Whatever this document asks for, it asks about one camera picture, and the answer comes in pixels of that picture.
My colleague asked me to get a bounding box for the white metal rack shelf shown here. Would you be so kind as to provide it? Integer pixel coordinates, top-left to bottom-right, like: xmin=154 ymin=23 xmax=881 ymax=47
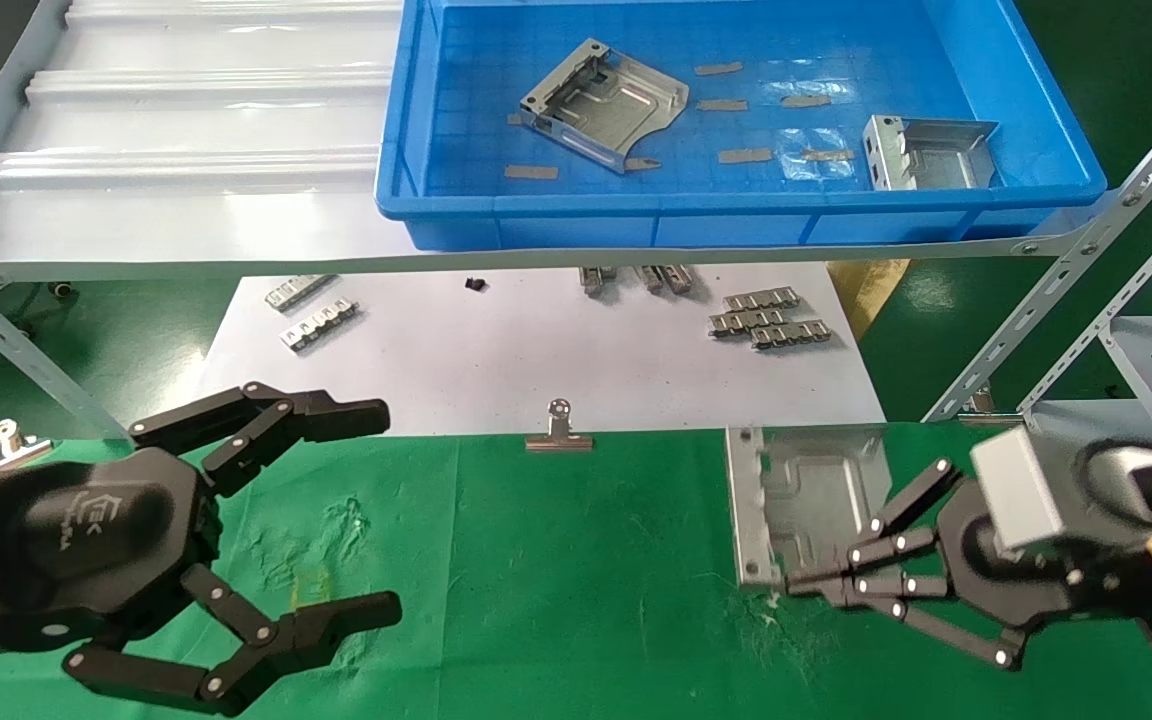
xmin=0 ymin=0 xmax=1137 ymax=286

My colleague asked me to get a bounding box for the small folded metal bracket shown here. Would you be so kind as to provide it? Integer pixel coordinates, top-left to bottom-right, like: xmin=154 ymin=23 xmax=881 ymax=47
xmin=864 ymin=115 xmax=999 ymax=191

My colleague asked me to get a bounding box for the brown cardboard piece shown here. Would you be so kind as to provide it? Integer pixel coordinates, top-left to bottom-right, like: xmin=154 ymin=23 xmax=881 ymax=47
xmin=829 ymin=260 xmax=912 ymax=341

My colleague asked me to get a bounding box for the black camera cable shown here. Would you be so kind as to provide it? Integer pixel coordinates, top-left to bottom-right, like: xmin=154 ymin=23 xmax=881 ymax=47
xmin=1078 ymin=438 xmax=1152 ymax=526

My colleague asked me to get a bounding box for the large sheet metal bracket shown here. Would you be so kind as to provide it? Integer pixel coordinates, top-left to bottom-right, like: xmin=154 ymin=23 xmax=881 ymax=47
xmin=519 ymin=38 xmax=690 ymax=175
xmin=726 ymin=425 xmax=894 ymax=588

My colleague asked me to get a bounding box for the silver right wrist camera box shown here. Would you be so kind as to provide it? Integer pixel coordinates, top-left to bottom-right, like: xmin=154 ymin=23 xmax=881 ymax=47
xmin=971 ymin=425 xmax=1152 ymax=556

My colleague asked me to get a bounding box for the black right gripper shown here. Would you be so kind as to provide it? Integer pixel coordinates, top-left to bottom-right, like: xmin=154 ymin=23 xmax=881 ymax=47
xmin=786 ymin=458 xmax=1087 ymax=671

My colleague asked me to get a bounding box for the white paper sheet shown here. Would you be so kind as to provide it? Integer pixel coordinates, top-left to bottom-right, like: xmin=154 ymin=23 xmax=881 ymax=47
xmin=198 ymin=262 xmax=887 ymax=438

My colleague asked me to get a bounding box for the silver binder clip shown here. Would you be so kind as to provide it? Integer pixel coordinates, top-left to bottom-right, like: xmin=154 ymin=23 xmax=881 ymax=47
xmin=958 ymin=388 xmax=1027 ymax=429
xmin=0 ymin=418 xmax=55 ymax=471
xmin=526 ymin=398 xmax=596 ymax=453

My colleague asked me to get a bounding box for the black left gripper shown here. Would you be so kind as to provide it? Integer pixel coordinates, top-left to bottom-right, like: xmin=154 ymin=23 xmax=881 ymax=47
xmin=0 ymin=383 xmax=405 ymax=717

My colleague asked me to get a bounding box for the clear plastic film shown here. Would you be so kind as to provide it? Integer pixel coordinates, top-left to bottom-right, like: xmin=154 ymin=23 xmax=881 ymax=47
xmin=772 ymin=128 xmax=860 ymax=181

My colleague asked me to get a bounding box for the grey slotted angle bar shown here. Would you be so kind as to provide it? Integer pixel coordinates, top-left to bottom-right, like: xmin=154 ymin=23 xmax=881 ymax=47
xmin=926 ymin=80 xmax=1152 ymax=421
xmin=1021 ymin=190 xmax=1152 ymax=411
xmin=0 ymin=258 xmax=132 ymax=441

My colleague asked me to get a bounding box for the blue plastic bin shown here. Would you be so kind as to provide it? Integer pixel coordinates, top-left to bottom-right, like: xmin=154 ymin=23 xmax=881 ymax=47
xmin=374 ymin=0 xmax=1109 ymax=251

